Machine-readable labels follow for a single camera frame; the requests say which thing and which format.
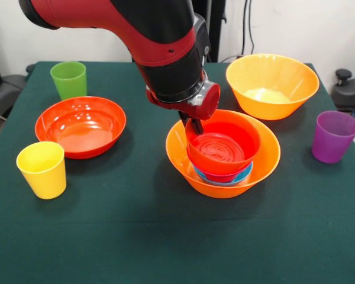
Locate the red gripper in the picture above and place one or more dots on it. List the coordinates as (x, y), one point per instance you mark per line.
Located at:
(210, 102)

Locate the large orange bowl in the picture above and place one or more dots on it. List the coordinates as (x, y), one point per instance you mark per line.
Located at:
(177, 154)
(269, 77)

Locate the small red bowl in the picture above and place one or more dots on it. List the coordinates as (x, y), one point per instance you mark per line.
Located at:
(225, 148)

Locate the pink plastic bowl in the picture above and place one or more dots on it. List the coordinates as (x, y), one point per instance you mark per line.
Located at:
(219, 177)

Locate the blue plastic bowl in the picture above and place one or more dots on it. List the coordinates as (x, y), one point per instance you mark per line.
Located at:
(245, 177)

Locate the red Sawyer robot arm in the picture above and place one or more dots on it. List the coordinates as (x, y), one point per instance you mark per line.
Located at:
(165, 74)

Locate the wide red bowl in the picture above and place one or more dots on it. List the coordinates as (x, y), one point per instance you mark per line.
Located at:
(80, 127)

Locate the dark green tablecloth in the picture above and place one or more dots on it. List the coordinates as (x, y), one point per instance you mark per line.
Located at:
(177, 251)

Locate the green plastic cup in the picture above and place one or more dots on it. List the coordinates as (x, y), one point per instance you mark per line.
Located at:
(68, 80)

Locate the purple plastic cup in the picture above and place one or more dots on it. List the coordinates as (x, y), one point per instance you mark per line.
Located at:
(332, 142)

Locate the yellow plastic cup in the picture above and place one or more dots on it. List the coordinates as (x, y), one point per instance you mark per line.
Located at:
(43, 171)

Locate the black chair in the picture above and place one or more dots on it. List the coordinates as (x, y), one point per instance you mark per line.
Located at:
(3, 88)

